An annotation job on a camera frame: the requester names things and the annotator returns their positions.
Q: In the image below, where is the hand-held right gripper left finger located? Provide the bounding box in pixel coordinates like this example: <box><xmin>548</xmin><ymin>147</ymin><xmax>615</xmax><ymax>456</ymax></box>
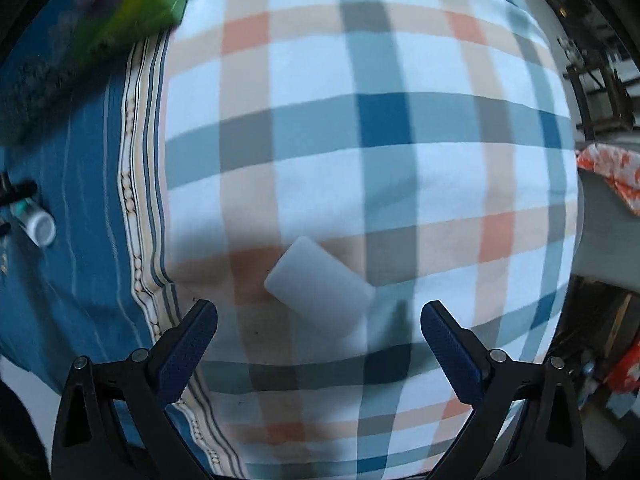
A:
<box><xmin>52</xmin><ymin>299</ymin><xmax>219</xmax><ymax>480</ymax></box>

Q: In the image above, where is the small white box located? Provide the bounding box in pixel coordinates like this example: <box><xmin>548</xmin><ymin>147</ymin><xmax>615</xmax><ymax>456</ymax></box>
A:
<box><xmin>264</xmin><ymin>236</ymin><xmax>377</xmax><ymax>334</ymax></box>

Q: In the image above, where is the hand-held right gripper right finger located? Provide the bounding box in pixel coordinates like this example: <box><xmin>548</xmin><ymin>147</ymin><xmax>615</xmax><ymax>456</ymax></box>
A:
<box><xmin>421</xmin><ymin>300</ymin><xmax>587</xmax><ymax>480</ymax></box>

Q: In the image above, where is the dark wooden chair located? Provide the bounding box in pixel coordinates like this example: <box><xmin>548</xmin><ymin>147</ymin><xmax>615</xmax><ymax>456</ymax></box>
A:
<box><xmin>560</xmin><ymin>35</ymin><xmax>640</xmax><ymax>142</ymax></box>

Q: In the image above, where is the grey padded chair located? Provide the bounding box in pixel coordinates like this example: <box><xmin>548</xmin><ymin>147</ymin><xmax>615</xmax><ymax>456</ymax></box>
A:
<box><xmin>575</xmin><ymin>170</ymin><xmax>640</xmax><ymax>292</ymax></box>

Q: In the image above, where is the white spray bottle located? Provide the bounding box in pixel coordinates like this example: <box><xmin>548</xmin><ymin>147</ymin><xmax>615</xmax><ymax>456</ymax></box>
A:
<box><xmin>10</xmin><ymin>199</ymin><xmax>57</xmax><ymax>248</ymax></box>

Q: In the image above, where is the blue striped blanket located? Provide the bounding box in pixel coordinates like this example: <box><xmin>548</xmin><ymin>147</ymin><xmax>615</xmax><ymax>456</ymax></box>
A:
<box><xmin>0</xmin><ymin>57</ymin><xmax>168</xmax><ymax>413</ymax></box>

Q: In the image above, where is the orange patterned cloth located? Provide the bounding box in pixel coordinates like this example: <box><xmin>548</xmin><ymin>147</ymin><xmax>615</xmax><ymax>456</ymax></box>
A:
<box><xmin>575</xmin><ymin>142</ymin><xmax>640</xmax><ymax>217</ymax></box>

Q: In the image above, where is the plaid blanket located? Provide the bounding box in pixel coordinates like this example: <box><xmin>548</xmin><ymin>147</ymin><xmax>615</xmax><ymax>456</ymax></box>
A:
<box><xmin>120</xmin><ymin>0</ymin><xmax>585</xmax><ymax>480</ymax></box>

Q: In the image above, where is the cardboard box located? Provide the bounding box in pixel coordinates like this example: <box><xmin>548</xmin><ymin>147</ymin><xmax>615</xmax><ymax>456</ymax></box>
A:
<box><xmin>0</xmin><ymin>0</ymin><xmax>204</xmax><ymax>147</ymax></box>

